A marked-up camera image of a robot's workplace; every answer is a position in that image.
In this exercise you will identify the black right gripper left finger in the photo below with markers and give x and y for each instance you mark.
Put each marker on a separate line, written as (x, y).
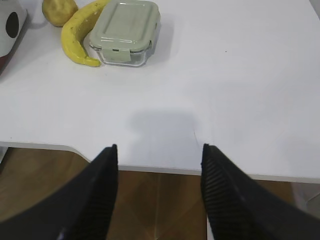
(81, 210)

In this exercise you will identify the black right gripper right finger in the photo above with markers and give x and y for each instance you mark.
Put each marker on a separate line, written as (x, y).
(238, 208)

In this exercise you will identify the yellow banana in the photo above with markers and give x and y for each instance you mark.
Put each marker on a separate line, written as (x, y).
(76, 29)

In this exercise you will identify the yellow pear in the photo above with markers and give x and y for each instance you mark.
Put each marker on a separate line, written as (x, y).
(58, 12)

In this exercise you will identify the navy blue lunch bag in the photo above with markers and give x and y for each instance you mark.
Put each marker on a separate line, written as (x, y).
(12, 18)

